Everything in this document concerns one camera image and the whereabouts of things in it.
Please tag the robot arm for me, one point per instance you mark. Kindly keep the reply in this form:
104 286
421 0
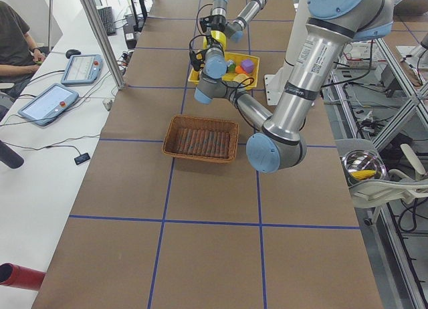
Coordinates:
233 30
328 25

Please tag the steel bowl with corn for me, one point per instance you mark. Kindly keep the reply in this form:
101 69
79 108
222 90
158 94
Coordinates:
361 165

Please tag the small black-capped bottle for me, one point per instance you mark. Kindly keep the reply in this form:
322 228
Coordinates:
231 65

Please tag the purple foam cube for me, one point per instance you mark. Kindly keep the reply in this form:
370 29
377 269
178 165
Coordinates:
247 65

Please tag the teach pendant tablet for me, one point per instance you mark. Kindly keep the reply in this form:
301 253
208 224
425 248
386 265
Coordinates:
47 106
82 70

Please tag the seated person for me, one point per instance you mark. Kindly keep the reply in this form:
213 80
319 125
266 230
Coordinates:
20 54

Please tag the white office chair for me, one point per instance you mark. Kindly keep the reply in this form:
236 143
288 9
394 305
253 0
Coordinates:
374 193

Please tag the small black puck device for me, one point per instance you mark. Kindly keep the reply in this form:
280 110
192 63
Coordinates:
80 159

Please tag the orange toy carrot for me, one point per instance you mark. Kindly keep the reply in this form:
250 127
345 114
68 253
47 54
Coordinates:
239 70

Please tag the far teach pendant tablet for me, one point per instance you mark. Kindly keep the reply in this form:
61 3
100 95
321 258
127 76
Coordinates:
82 70

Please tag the red cylinder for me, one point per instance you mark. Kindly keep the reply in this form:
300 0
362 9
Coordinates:
16 276

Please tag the near teach pendant tablet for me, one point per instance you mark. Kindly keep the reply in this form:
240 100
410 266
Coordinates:
47 106

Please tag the black computer mouse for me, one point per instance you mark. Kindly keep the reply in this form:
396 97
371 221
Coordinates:
72 52

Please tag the yellow woven basket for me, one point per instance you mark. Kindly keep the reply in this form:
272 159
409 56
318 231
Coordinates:
237 58

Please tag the toy bread croissant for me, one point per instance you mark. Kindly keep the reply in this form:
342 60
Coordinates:
241 79

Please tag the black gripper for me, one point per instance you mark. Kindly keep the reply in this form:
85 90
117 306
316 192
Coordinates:
219 21
210 43

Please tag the aluminium frame post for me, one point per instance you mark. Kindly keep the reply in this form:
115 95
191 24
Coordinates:
94 20

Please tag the brown wicker basket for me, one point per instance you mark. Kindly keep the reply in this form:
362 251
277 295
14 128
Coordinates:
201 139

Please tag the black keyboard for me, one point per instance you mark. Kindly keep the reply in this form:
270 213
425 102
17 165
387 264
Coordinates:
107 19

